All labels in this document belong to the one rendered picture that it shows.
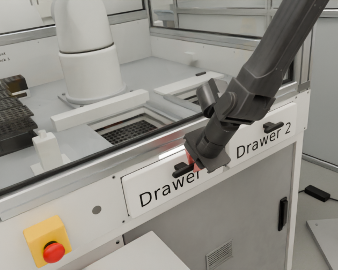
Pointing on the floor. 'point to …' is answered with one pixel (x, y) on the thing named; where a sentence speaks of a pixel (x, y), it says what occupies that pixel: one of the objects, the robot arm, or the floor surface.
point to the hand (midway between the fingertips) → (194, 166)
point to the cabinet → (220, 218)
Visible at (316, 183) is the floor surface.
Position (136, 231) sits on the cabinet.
